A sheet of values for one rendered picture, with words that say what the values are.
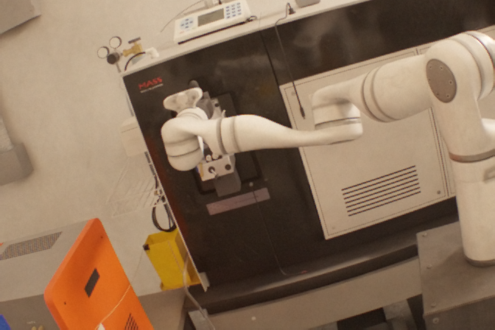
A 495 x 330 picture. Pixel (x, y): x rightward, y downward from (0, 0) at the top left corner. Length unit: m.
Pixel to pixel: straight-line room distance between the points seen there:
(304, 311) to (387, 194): 0.43
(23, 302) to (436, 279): 0.83
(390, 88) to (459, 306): 0.35
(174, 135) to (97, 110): 1.72
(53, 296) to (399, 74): 0.80
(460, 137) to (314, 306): 1.07
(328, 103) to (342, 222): 0.66
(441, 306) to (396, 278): 0.94
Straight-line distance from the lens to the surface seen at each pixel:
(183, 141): 1.14
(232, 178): 1.53
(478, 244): 0.81
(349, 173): 1.61
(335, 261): 1.70
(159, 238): 1.82
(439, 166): 1.67
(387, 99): 0.87
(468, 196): 0.78
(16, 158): 2.94
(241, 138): 1.11
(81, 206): 3.04
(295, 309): 1.72
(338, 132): 1.07
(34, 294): 1.21
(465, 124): 0.73
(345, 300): 1.72
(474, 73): 0.71
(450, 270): 0.84
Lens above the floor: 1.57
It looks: 15 degrees down
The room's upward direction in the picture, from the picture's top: 19 degrees counter-clockwise
